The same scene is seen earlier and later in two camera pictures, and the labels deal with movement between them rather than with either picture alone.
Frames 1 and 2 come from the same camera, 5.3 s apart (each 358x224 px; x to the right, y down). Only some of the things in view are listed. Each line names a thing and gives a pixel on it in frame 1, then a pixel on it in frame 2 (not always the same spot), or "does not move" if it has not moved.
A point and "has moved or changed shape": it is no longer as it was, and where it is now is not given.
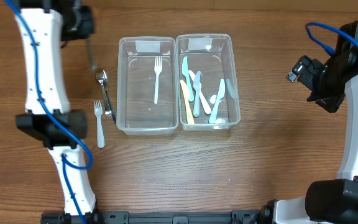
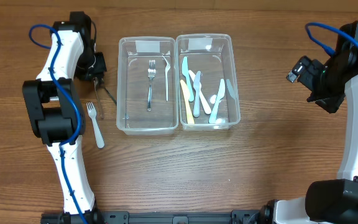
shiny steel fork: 102,79 to 96,81
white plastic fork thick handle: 98,111 has moved or changed shape
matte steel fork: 90,48 has moved or changed shape
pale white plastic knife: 196,86 does not move
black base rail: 242,216 does not move
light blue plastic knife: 212,119 does not move
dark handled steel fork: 102,78 has moved or changed shape
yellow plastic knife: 187,102 does not move
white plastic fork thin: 158,69 to 167,69
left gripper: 91,58 to 97,72
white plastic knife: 206,106 does not move
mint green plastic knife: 185,71 does not move
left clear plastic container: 147,85 does not move
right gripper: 317,90 does not move
